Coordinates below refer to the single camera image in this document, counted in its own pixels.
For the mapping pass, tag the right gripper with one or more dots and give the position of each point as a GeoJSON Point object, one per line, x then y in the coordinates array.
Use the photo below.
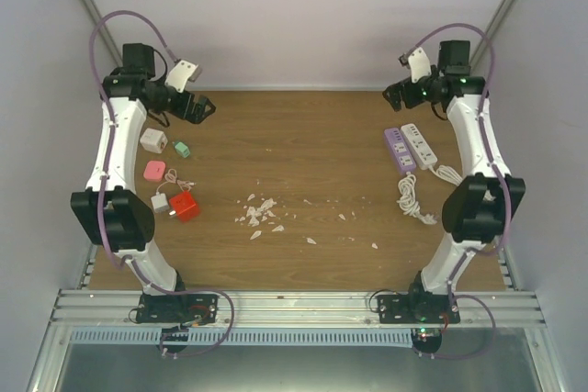
{"type": "Point", "coordinates": [394, 90]}

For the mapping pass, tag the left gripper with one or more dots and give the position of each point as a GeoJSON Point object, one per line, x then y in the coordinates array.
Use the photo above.
{"type": "Point", "coordinates": [197, 116]}

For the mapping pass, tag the green adapter plug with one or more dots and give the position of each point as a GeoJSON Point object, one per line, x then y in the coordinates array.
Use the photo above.
{"type": "Point", "coordinates": [181, 149]}

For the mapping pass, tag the white cube adapter plug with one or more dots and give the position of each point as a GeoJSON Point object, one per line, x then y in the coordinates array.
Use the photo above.
{"type": "Point", "coordinates": [153, 140]}

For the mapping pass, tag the white power strip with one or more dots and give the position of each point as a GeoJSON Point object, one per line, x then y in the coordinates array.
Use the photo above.
{"type": "Point", "coordinates": [420, 149]}

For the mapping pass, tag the pink cube socket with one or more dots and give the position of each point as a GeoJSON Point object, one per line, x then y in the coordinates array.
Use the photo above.
{"type": "Point", "coordinates": [154, 171]}

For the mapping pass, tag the red plug block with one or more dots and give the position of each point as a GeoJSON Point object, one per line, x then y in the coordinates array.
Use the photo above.
{"type": "Point", "coordinates": [184, 207]}

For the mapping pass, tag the white USB charger plug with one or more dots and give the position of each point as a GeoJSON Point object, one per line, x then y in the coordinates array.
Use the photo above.
{"type": "Point", "coordinates": [160, 203]}

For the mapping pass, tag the purple plug adapter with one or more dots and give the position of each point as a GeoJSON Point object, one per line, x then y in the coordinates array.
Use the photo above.
{"type": "Point", "coordinates": [399, 151]}

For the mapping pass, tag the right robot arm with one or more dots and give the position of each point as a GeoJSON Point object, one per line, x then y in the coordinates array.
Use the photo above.
{"type": "Point", "coordinates": [484, 202]}

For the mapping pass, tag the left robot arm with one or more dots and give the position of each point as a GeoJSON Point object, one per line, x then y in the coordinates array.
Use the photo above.
{"type": "Point", "coordinates": [109, 210]}

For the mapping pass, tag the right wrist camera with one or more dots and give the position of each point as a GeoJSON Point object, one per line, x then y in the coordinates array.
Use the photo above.
{"type": "Point", "coordinates": [418, 64]}

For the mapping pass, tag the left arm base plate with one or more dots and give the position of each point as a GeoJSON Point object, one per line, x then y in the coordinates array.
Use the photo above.
{"type": "Point", "coordinates": [186, 309]}

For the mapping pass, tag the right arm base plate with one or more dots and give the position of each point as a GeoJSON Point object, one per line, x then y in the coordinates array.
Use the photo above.
{"type": "Point", "coordinates": [412, 309]}

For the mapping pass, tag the aluminium rail frame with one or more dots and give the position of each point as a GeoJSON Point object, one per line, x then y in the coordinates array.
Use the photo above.
{"type": "Point", "coordinates": [500, 344]}

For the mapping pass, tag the slotted cable duct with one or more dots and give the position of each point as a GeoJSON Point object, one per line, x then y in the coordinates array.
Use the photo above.
{"type": "Point", "coordinates": [255, 337]}

